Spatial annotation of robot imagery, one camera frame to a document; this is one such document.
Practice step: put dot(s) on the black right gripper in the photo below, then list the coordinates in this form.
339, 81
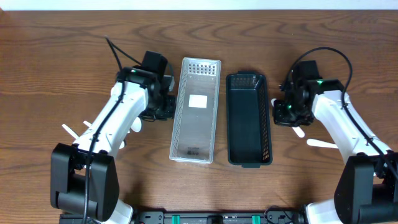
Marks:
279, 119

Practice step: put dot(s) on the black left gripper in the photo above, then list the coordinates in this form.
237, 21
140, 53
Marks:
168, 112

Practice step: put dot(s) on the white plastic fork handle up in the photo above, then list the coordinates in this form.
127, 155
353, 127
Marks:
299, 132

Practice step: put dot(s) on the clear perforated plastic basket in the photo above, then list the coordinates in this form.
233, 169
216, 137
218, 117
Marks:
193, 136

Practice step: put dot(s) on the black perforated plastic basket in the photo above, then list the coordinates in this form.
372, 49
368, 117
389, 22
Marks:
248, 120

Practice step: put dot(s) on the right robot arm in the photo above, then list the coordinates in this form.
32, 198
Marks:
367, 189

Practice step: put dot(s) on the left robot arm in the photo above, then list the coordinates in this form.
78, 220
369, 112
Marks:
83, 177

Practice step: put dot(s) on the white plastic spoon bowl down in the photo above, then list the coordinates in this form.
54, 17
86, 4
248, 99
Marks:
136, 125

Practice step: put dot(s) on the white plastic fork near right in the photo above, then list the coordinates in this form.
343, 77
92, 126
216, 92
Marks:
319, 143

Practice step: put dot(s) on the white plastic spoon near left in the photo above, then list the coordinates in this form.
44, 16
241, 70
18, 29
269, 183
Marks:
87, 123

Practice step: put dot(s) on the white plastic spoon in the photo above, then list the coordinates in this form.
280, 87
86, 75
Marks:
70, 131
87, 123

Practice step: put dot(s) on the white plastic spoon far left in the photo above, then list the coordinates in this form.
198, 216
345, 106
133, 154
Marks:
70, 131

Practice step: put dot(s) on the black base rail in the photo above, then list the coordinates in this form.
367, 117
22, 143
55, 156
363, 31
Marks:
273, 215

